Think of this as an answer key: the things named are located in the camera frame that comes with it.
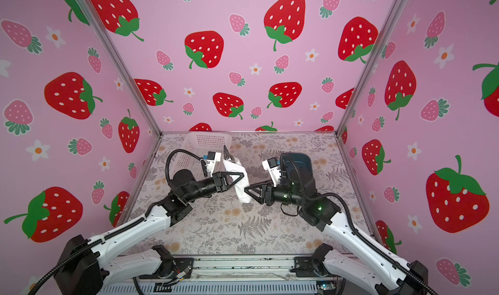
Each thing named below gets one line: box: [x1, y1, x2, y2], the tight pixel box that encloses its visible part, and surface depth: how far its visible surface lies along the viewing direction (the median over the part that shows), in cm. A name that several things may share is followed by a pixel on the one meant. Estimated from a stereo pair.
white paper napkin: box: [222, 157, 252, 204], surface depth 66 cm
